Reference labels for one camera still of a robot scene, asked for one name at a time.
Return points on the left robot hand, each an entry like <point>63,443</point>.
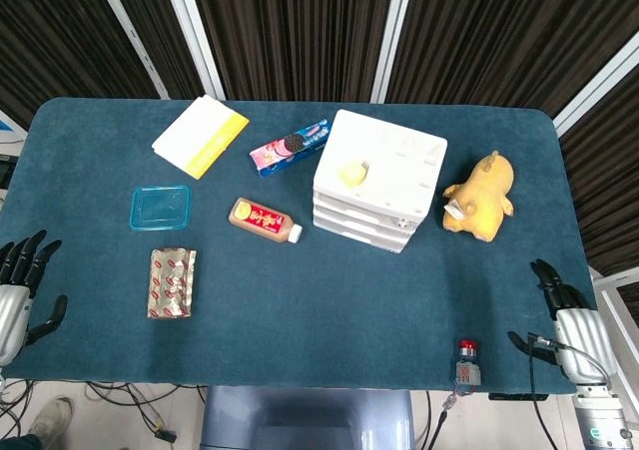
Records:
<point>12,315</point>

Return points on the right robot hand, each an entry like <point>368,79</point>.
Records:
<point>581,335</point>

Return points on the clear plastic storage bin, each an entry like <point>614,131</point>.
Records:
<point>349,219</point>

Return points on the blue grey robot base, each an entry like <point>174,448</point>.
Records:
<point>299,420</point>

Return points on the white plastic drawer cabinet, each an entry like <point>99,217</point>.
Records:
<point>389,155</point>

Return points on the black bar at table edge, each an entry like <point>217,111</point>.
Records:
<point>514,396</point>

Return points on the white shoe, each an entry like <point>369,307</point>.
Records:
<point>50,417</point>

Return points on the red emergency stop button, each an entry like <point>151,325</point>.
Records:
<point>468,352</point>

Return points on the dark trouser leg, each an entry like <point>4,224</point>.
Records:
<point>17,444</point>

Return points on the dark brown pleated curtain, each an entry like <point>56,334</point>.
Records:
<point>499,36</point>
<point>609,180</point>
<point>289,31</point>
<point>60,36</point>
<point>150,26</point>

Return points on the gold foil snack pack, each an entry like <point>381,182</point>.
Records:
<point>170,283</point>

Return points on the yellow plush toy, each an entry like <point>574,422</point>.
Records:
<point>481,200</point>

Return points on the blue plastic lid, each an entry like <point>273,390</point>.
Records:
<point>160,208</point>

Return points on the blue white board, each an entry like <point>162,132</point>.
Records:
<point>10,126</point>

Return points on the small soccer ball toy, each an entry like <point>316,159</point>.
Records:
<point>402,224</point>

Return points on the brown drink bottle red label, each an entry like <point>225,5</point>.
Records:
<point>259,219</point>

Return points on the yellow sticky note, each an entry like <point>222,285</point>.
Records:
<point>352,173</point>

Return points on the teal table cloth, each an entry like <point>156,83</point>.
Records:
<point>299,295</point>

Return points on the blue pink cookie box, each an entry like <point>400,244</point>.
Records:
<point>287,148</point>

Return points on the white metal frame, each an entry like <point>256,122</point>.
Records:
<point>616,290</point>

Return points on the white frame post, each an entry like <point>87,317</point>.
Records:
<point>132,33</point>
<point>192,31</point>
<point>599,88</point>
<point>394,36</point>

